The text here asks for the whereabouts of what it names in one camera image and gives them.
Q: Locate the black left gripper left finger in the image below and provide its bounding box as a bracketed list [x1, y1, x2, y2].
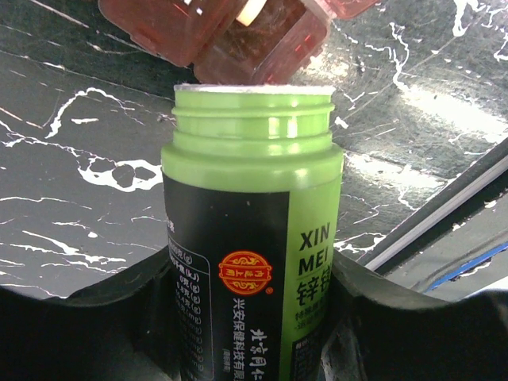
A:
[1, 248, 179, 380]

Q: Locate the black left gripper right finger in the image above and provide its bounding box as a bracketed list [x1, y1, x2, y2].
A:
[321, 252, 507, 380]

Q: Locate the green pill bottle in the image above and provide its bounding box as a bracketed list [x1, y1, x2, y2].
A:
[161, 84, 344, 380]

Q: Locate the brown pill organizer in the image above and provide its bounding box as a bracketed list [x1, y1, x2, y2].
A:
[98, 0, 374, 85]

